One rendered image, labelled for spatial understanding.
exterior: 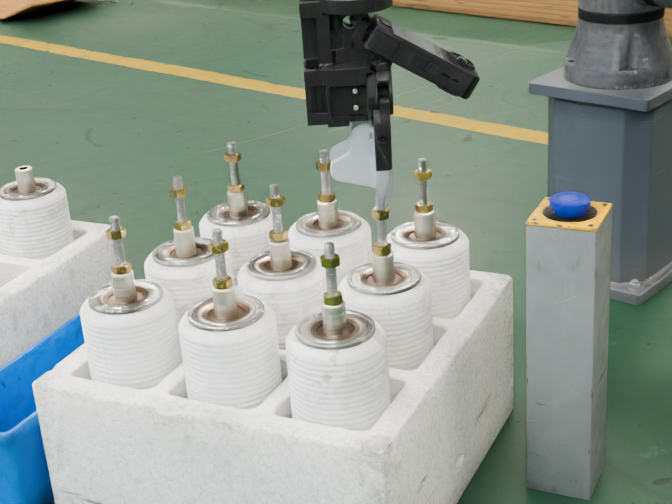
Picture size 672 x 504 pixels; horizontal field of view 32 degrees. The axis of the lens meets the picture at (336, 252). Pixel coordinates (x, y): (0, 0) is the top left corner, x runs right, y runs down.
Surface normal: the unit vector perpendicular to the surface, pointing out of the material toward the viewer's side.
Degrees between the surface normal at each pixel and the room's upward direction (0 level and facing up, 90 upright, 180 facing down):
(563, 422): 90
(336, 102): 90
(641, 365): 0
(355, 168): 91
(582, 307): 90
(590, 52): 73
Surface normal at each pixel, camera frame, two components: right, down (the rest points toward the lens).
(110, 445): -0.42, 0.39
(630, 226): 0.07, 0.40
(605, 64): -0.44, 0.09
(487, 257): -0.07, -0.92
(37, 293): 0.90, 0.11
